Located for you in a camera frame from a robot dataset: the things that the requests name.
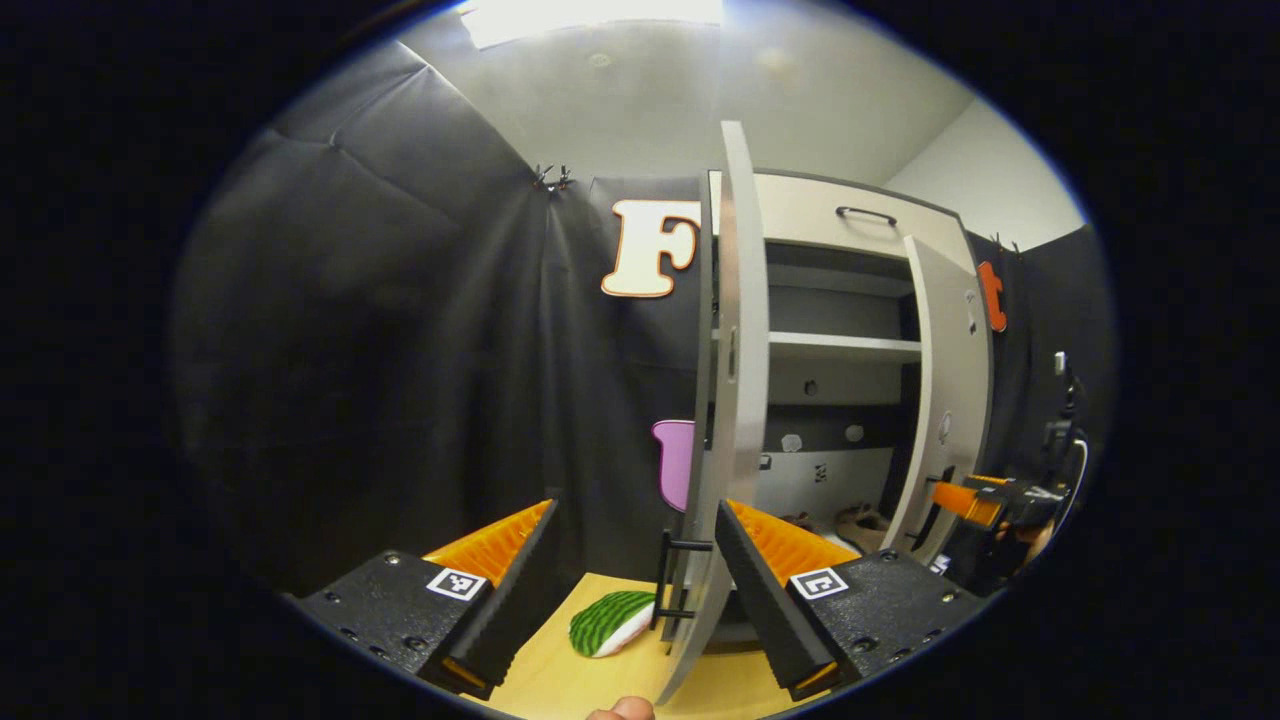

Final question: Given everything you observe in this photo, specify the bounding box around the watermelon slice toy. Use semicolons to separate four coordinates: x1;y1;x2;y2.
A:
567;589;661;660

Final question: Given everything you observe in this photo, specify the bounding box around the white shoe cabinet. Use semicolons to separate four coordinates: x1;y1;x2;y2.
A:
703;168;999;646

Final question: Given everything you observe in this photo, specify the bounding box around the white cabinet drawer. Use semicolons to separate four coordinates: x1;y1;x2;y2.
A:
708;168;977;273

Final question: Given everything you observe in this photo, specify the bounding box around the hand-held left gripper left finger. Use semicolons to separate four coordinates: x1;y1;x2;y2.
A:
298;498;563;701

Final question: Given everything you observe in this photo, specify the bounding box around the white cabinet shelf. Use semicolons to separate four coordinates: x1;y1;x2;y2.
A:
766;331;924;364

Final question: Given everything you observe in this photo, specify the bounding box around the black door handle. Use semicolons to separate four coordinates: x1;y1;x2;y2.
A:
651;530;717;623
920;466;951;553

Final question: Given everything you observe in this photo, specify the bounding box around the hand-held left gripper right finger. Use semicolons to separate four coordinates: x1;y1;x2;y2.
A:
714;498;987;703

